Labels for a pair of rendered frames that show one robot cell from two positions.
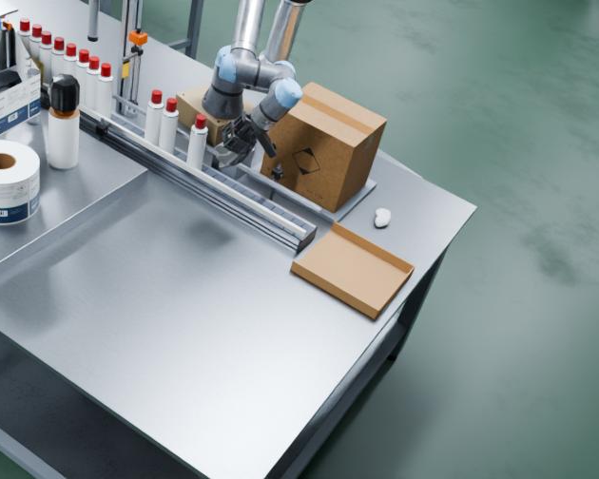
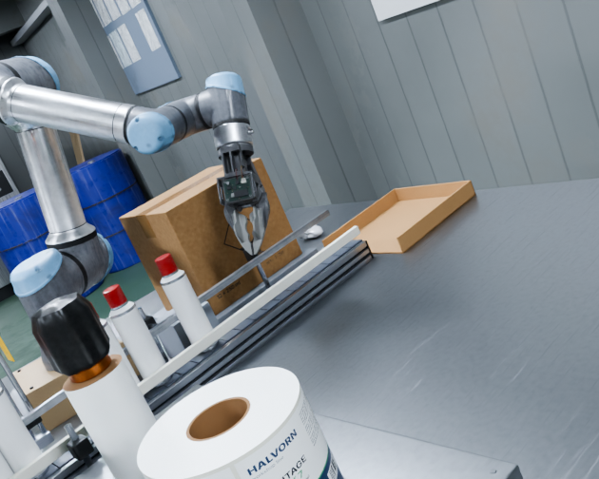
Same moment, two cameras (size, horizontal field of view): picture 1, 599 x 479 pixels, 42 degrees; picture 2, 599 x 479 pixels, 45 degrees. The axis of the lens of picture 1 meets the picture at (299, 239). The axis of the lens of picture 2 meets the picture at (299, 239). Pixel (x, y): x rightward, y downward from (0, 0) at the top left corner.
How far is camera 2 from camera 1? 203 cm
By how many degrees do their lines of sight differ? 55
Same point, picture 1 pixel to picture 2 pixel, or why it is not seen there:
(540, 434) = not seen: hidden behind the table
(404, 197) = not seen: hidden behind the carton
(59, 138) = (139, 407)
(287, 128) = (197, 220)
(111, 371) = not seen: outside the picture
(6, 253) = (439, 452)
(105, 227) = (325, 408)
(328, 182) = (274, 226)
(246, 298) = (465, 258)
